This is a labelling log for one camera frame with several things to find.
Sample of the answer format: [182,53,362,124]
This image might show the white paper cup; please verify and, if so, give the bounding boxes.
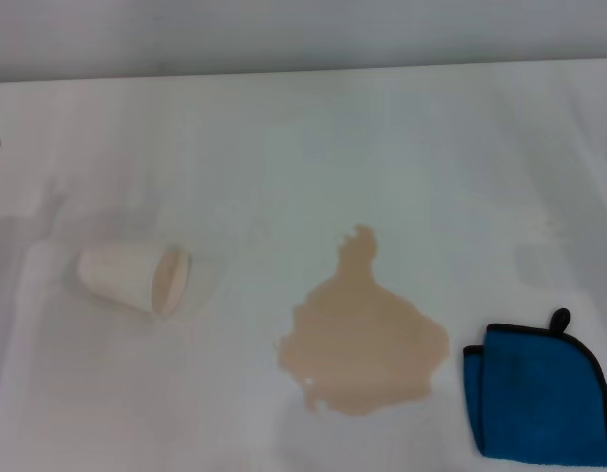
[78,244,192,319]

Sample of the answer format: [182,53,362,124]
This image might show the blue rag with black trim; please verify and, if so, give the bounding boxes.
[462,307,607,467]

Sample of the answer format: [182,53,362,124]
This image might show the brown liquid stain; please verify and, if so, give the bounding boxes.
[275,224,451,418]

